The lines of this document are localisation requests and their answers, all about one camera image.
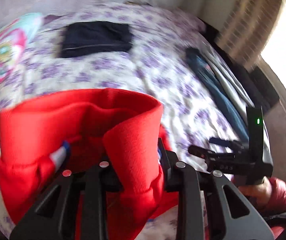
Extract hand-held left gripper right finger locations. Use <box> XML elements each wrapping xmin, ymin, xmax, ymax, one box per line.
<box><xmin>158</xmin><ymin>137</ymin><xmax>274</xmax><ymax>240</ymax></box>

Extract grey cloth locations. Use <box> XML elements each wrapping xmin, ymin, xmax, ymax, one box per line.
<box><xmin>203</xmin><ymin>52</ymin><xmax>256</xmax><ymax>108</ymax></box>

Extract purple floral bed sheet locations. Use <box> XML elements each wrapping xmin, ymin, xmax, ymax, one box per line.
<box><xmin>0</xmin><ymin>2</ymin><xmax>271</xmax><ymax>240</ymax></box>

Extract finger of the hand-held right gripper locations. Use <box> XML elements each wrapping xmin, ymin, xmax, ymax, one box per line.
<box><xmin>188</xmin><ymin>145</ymin><xmax>212</xmax><ymax>158</ymax></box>
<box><xmin>210</xmin><ymin>137</ymin><xmax>236</xmax><ymax>147</ymax></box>

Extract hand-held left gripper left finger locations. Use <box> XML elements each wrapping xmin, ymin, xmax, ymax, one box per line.
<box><xmin>9</xmin><ymin>161</ymin><xmax>123</xmax><ymax>240</ymax></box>

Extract dark blue pants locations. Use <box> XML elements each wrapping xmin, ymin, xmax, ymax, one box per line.
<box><xmin>185</xmin><ymin>47</ymin><xmax>249</xmax><ymax>143</ymax></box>

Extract person's right hand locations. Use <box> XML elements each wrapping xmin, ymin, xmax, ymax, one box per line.
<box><xmin>238</xmin><ymin>177</ymin><xmax>272</xmax><ymax>207</ymax></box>

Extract teal pink floral quilt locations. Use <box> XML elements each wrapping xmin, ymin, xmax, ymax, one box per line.
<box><xmin>0</xmin><ymin>12</ymin><xmax>43</xmax><ymax>89</ymax></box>

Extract navy folded garment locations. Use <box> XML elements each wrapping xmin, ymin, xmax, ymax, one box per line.
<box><xmin>60</xmin><ymin>21</ymin><xmax>133</xmax><ymax>58</ymax></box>

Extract red pants with striped trim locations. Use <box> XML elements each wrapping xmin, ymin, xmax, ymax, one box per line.
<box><xmin>0</xmin><ymin>88</ymin><xmax>181</xmax><ymax>240</ymax></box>

